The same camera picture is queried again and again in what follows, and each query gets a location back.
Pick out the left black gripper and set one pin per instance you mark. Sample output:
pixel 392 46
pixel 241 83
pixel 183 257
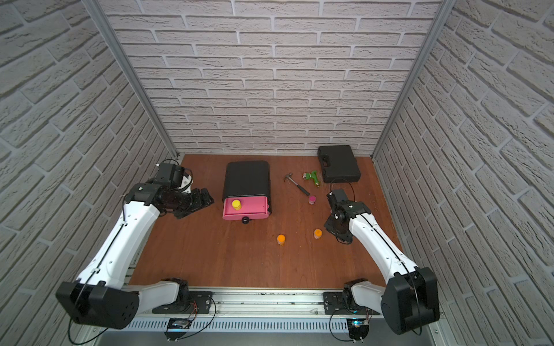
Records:
pixel 194 201

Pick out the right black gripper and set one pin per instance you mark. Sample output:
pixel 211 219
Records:
pixel 329 227

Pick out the orange paint can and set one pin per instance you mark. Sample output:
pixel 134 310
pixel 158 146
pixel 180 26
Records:
pixel 281 239
pixel 317 233

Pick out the yellow paint can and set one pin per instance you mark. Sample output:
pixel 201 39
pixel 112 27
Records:
pixel 236 204

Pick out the pink drawer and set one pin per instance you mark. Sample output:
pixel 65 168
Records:
pixel 253 208

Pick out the black drawer cabinet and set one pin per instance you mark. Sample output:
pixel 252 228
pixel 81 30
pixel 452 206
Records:
pixel 247 178

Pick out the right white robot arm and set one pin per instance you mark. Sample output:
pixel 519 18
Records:
pixel 409 299

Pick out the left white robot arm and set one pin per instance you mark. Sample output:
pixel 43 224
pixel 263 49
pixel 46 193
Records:
pixel 142 206

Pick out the black tool case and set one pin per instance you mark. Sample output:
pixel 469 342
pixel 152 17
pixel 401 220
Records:
pixel 338 164

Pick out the green toy drill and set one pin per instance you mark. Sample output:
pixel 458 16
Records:
pixel 313 177

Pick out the left controller board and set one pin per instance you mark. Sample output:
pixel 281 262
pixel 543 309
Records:
pixel 177 329

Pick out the controller board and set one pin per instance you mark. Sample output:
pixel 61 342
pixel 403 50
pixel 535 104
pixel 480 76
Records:
pixel 177 329
pixel 358 329

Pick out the right controller board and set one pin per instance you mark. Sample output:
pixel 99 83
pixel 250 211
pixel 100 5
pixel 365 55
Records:
pixel 358 329

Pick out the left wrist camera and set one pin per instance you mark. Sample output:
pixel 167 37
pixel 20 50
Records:
pixel 173 176

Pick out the hammer with black handle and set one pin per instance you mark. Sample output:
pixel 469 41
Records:
pixel 288 177

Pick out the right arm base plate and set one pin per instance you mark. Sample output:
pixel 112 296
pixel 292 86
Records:
pixel 333 302

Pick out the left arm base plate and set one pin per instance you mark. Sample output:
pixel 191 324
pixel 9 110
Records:
pixel 194 302

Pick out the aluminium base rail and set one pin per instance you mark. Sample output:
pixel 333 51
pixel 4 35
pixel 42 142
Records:
pixel 268 302

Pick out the aluminium frame post left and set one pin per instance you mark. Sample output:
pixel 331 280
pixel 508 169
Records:
pixel 108 33

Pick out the aluminium frame post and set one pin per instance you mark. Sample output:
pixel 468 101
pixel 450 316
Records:
pixel 108 33
pixel 429 42

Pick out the aluminium frame post right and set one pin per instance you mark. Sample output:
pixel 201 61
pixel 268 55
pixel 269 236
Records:
pixel 429 42

